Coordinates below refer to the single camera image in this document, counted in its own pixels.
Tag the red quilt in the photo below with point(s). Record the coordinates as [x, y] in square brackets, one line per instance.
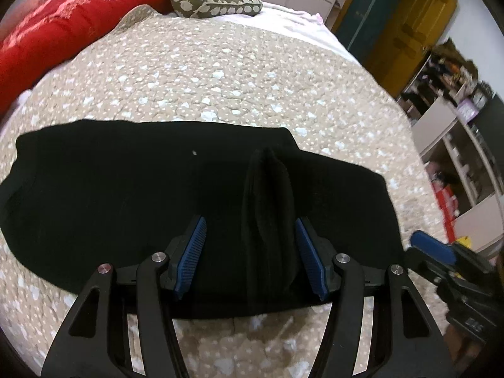
[67, 23]

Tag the dark green door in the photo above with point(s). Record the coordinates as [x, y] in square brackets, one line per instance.
[366, 12]

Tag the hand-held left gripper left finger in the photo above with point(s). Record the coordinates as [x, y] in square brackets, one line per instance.
[191, 252]

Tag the person's right forearm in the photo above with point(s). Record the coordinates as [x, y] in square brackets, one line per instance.
[464, 354]

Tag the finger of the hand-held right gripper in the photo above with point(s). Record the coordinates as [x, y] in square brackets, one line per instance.
[425, 265]
[433, 246]

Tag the black screen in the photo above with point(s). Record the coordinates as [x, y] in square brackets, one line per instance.
[492, 134]

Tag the beige dotted blanket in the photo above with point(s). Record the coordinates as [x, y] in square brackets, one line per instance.
[236, 78]

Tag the yellow wooden door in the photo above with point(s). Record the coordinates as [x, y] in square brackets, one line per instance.
[409, 35]

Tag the cluttered shelf rack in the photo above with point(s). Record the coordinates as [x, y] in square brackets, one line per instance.
[449, 75]

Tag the white bed sheet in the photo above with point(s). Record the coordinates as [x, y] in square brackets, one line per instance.
[299, 23]

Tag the white cabinet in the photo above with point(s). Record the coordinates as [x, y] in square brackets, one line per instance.
[453, 153]

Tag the black pants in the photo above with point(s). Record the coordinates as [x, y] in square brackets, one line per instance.
[118, 204]

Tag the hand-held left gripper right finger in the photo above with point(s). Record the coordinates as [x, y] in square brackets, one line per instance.
[311, 258]

